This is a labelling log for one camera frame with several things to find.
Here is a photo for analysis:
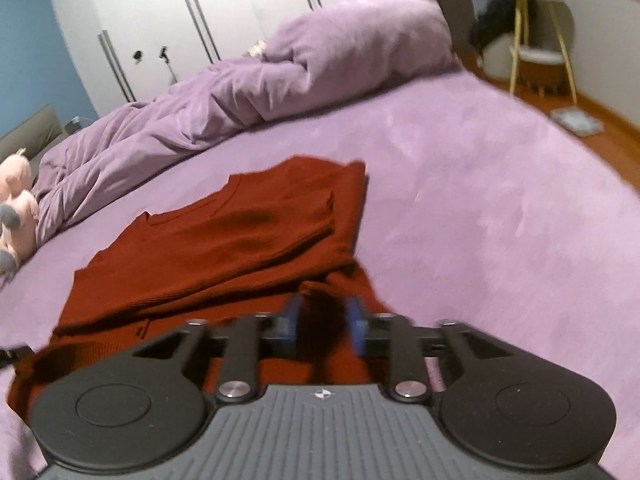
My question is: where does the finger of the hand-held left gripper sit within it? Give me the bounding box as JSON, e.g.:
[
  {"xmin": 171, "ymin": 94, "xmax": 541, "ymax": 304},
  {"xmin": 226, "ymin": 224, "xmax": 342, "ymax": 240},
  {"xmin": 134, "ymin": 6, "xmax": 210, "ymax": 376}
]
[{"xmin": 0, "ymin": 346, "xmax": 32, "ymax": 367}]

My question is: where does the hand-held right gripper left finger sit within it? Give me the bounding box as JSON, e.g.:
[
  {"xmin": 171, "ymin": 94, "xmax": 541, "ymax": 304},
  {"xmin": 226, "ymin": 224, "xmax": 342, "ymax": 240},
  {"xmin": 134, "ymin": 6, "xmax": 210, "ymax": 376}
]
[{"xmin": 132, "ymin": 294, "xmax": 304, "ymax": 404}]

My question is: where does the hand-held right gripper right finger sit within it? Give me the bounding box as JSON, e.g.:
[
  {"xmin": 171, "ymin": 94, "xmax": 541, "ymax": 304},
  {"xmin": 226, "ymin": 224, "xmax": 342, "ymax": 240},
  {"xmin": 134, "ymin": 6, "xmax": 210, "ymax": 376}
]
[{"xmin": 345, "ymin": 296, "xmax": 516, "ymax": 404}]

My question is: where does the red knit cardigan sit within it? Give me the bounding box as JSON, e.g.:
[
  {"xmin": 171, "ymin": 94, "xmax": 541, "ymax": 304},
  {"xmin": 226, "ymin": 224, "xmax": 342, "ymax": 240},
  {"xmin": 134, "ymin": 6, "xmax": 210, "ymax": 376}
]
[{"xmin": 7, "ymin": 156, "xmax": 401, "ymax": 411}]

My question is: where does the pink plush toy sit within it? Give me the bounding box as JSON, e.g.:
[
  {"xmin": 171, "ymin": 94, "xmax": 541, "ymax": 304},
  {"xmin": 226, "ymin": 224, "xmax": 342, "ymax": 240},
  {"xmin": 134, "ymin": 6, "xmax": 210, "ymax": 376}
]
[{"xmin": 0, "ymin": 147, "xmax": 41, "ymax": 286}]

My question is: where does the grey-green headboard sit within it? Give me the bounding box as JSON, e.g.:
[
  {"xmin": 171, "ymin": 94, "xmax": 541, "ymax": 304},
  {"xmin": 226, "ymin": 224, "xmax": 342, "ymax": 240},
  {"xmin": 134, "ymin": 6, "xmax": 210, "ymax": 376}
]
[{"xmin": 0, "ymin": 105, "xmax": 66, "ymax": 161}]

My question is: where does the purple duvet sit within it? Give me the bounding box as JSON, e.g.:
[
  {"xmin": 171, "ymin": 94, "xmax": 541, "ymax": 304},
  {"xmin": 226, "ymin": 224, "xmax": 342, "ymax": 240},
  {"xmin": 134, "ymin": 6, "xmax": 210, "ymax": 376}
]
[{"xmin": 32, "ymin": 0, "xmax": 463, "ymax": 243}]

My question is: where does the magazine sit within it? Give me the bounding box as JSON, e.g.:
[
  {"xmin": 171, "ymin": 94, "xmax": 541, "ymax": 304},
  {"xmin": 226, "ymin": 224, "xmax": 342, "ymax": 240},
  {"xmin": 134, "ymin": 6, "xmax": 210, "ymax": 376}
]
[{"xmin": 550, "ymin": 107, "xmax": 606, "ymax": 136}]

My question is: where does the white round container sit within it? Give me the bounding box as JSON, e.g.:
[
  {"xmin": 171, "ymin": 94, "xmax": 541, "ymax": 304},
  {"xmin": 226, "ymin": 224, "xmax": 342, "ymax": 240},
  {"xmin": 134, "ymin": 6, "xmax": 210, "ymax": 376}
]
[{"xmin": 482, "ymin": 35, "xmax": 521, "ymax": 81}]

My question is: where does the brown round stool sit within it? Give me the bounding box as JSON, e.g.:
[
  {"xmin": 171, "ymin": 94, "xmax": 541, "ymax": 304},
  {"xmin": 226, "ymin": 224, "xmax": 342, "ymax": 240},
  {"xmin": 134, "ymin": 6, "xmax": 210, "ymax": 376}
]
[{"xmin": 515, "ymin": 47, "xmax": 568, "ymax": 96}]

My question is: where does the black cloth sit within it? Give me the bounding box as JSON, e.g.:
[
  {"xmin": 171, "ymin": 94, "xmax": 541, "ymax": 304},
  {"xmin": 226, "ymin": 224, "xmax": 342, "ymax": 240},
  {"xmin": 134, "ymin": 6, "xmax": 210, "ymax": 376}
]
[{"xmin": 467, "ymin": 0, "xmax": 518, "ymax": 56}]

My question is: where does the white wardrobe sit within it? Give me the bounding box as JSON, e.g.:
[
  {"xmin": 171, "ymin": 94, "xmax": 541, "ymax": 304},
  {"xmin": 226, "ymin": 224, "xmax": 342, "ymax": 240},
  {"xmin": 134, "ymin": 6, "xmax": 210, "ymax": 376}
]
[{"xmin": 45, "ymin": 0, "xmax": 396, "ymax": 106}]

